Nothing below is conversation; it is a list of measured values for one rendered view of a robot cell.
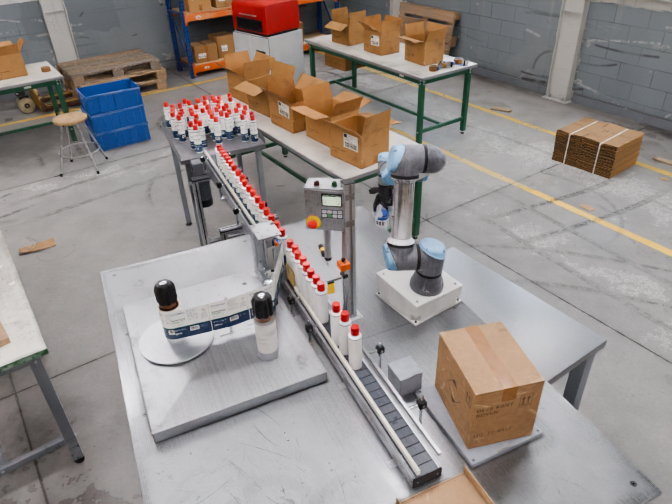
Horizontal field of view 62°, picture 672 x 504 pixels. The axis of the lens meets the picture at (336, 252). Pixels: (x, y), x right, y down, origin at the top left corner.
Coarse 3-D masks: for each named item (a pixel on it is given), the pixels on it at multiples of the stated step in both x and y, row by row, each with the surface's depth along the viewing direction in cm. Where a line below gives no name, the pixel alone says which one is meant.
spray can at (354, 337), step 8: (352, 328) 207; (352, 336) 209; (360, 336) 210; (352, 344) 210; (360, 344) 211; (352, 352) 212; (360, 352) 213; (352, 360) 215; (360, 360) 216; (352, 368) 217; (360, 368) 218
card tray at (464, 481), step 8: (464, 472) 184; (448, 480) 182; (456, 480) 182; (464, 480) 182; (472, 480) 180; (432, 488) 180; (440, 488) 180; (448, 488) 180; (456, 488) 180; (464, 488) 180; (472, 488) 179; (480, 488) 176; (416, 496) 178; (424, 496) 178; (432, 496) 178; (440, 496) 177; (448, 496) 177; (456, 496) 177; (464, 496) 177; (472, 496) 177; (480, 496) 177; (488, 496) 173
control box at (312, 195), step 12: (312, 180) 223; (324, 180) 223; (336, 180) 222; (312, 192) 218; (324, 192) 217; (336, 192) 216; (312, 204) 221; (312, 216) 224; (324, 228) 226; (336, 228) 225
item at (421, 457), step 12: (300, 300) 255; (324, 324) 241; (324, 336) 234; (348, 360) 222; (348, 372) 217; (360, 372) 217; (372, 384) 211; (372, 396) 207; (384, 396) 206; (372, 408) 202; (384, 408) 202; (396, 408) 202; (396, 420) 197; (396, 432) 193; (408, 432) 193; (408, 444) 189; (420, 444) 188; (420, 456) 185; (420, 468) 181; (432, 468) 181
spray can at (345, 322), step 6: (342, 312) 215; (348, 312) 215; (342, 318) 215; (348, 318) 216; (342, 324) 216; (348, 324) 216; (342, 330) 217; (348, 330) 217; (342, 336) 219; (342, 342) 221; (342, 348) 223; (348, 348) 222; (342, 354) 224; (348, 354) 224
